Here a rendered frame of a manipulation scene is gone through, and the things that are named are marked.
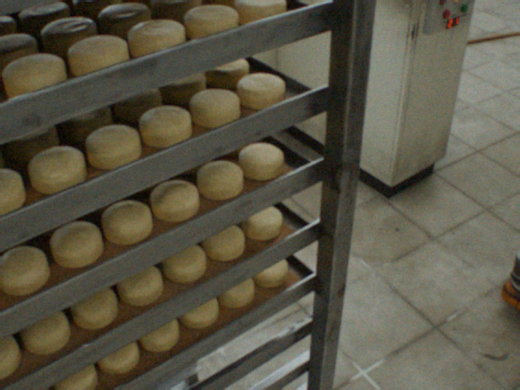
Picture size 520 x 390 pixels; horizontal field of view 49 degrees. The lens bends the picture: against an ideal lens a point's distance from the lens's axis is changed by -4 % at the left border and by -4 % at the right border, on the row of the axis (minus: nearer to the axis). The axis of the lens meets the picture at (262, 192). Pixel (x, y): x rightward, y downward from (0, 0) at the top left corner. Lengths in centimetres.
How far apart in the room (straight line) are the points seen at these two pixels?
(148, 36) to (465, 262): 178
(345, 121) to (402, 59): 145
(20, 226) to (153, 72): 16
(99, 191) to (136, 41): 13
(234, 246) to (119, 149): 22
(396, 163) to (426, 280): 46
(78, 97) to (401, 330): 156
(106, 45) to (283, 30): 16
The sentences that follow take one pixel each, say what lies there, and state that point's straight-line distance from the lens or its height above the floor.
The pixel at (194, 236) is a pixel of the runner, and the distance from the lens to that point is 59.
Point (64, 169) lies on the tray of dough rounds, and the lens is 52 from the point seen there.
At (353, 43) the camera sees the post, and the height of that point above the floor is 121.
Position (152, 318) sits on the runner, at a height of 97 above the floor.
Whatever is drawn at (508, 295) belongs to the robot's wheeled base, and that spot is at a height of 9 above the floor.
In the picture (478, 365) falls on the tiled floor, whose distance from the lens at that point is 187.
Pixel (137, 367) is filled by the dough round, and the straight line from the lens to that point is 72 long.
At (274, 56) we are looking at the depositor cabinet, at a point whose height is 38.
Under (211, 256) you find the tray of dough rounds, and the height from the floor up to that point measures 96.
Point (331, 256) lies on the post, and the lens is 72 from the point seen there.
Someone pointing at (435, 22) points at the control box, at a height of 74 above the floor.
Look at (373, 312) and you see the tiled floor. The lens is 193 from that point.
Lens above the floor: 143
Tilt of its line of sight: 37 degrees down
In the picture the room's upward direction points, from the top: 1 degrees counter-clockwise
